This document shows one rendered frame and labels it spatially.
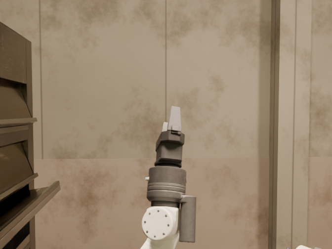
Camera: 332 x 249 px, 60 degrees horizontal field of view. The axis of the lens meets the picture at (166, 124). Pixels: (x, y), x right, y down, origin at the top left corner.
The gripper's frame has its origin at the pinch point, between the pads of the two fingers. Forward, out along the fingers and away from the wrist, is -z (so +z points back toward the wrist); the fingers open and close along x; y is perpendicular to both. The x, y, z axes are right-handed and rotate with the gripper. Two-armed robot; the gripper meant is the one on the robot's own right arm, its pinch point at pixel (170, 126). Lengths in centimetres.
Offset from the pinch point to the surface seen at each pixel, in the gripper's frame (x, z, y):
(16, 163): -65, 1, 55
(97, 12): -164, -170, 51
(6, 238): -28, 29, 40
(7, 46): -41, -41, 61
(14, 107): -54, -20, 57
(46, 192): -61, 12, 39
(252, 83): -171, -121, -109
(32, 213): -47, 21, 39
